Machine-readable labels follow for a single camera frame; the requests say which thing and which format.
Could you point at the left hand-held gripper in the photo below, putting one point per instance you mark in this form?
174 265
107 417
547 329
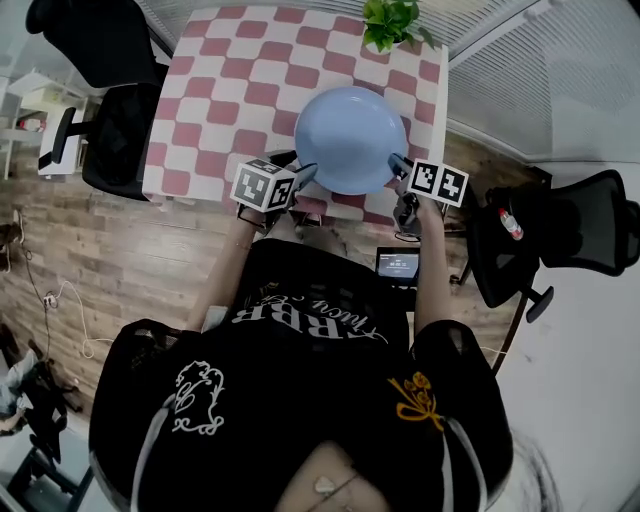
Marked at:
260 187

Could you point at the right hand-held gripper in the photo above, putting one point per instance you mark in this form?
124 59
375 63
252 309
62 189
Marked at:
437 182

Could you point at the big blue plate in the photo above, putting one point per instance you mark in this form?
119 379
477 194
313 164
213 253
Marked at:
350 135

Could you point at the person's right forearm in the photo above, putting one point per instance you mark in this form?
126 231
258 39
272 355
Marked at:
432 275

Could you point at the small black screen device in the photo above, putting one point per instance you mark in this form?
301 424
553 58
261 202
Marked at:
397 264

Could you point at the white bottle red cap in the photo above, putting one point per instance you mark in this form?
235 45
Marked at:
511 225

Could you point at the red white checkered tablecloth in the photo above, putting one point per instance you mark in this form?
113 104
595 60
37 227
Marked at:
225 80

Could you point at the green potted plant white pot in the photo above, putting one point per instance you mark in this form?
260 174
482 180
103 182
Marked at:
390 20

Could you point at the black mesh office chair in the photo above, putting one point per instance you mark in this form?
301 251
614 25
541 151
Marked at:
590 225
120 130

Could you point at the person's black printed shirt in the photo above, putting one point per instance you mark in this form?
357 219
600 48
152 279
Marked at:
300 390

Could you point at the white shelf unit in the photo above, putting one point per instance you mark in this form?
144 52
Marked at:
55 145

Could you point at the white power adapter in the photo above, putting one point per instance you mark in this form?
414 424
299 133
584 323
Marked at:
50 300

